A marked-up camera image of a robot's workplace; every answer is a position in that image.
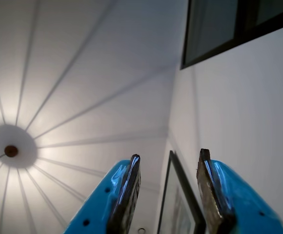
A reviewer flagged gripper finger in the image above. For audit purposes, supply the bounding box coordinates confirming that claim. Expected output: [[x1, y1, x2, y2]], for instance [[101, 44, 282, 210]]
[[63, 154, 142, 234], [196, 148, 283, 234]]

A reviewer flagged black framed picture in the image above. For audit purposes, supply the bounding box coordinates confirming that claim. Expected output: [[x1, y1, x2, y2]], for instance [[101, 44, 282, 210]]
[[157, 150, 207, 234]]

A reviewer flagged ceiling pendant lamp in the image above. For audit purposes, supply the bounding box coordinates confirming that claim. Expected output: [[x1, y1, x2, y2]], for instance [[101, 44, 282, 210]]
[[0, 145, 19, 188]]

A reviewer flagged black framed window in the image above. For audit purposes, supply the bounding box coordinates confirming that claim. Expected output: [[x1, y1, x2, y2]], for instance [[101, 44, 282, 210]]
[[180, 0, 283, 70]]

